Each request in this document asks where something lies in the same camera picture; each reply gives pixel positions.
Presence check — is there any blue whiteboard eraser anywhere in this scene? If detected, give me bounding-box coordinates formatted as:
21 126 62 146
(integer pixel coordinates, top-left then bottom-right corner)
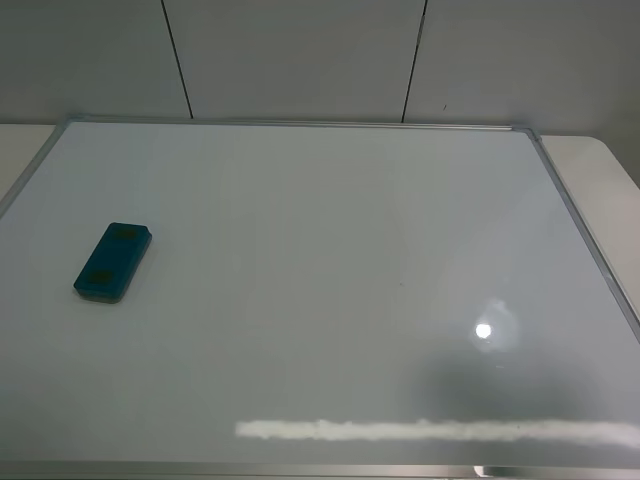
73 222 152 304

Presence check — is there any white whiteboard with aluminium frame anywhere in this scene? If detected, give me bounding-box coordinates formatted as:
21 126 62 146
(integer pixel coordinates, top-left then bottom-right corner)
1 118 639 479

